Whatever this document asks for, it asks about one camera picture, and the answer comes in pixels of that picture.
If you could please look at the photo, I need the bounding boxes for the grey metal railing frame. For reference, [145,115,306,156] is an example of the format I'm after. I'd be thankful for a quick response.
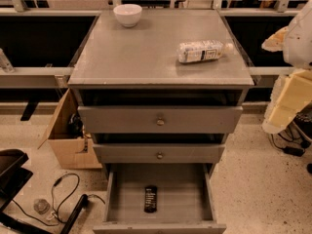
[0,0,312,90]

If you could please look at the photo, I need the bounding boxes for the black floor cable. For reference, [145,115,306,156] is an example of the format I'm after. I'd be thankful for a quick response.
[11,173,106,227]

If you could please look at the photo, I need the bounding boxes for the grey top drawer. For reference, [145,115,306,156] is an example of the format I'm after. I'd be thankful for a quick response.
[78,106,243,134]

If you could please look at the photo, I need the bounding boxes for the small clear plastic cup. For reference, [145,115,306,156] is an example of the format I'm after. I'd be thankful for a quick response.
[33,198,51,215]

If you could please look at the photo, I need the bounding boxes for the clear plastic water bottle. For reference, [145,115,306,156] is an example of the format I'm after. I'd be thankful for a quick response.
[177,40,234,63]

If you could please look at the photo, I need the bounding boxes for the brown cardboard box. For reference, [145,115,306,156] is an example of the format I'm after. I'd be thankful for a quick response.
[39,90,102,170]

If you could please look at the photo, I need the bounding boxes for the grey middle drawer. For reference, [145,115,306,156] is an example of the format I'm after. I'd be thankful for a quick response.
[94,143,225,164]

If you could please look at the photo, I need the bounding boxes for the black power adapter cable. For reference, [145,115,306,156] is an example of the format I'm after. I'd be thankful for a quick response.
[268,122,312,158]

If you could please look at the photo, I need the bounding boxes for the black chair base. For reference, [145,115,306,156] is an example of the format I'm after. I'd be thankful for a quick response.
[1,148,83,234]

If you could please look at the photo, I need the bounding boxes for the white ceramic bowl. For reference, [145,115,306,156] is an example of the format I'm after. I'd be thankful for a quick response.
[113,4,142,27]

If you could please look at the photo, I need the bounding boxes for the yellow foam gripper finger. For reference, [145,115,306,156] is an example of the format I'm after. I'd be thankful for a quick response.
[262,69,312,134]

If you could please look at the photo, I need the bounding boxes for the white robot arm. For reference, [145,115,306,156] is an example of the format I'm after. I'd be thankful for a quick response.
[261,0,312,134]

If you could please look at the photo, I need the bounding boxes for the grey open bottom drawer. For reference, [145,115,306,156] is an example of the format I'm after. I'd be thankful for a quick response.
[94,164,226,234]

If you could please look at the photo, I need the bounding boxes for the grey drawer cabinet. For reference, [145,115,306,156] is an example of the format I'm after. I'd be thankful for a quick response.
[67,8,255,234]

